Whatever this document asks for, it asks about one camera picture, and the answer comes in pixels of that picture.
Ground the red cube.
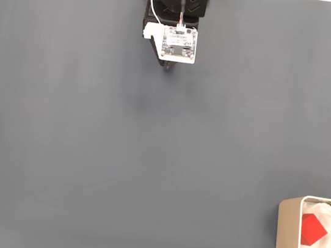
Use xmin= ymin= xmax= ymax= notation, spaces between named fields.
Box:
xmin=298 ymin=212 xmax=331 ymax=248

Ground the beige box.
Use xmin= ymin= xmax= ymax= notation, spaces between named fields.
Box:
xmin=272 ymin=191 xmax=331 ymax=248

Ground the dark grey table mat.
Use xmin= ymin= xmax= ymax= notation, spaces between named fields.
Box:
xmin=0 ymin=0 xmax=331 ymax=248

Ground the white crumpled cloth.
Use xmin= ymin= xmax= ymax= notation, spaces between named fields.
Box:
xmin=296 ymin=199 xmax=331 ymax=248

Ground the white camera board mount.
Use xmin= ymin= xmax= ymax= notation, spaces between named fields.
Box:
xmin=139 ymin=21 xmax=200 ymax=66

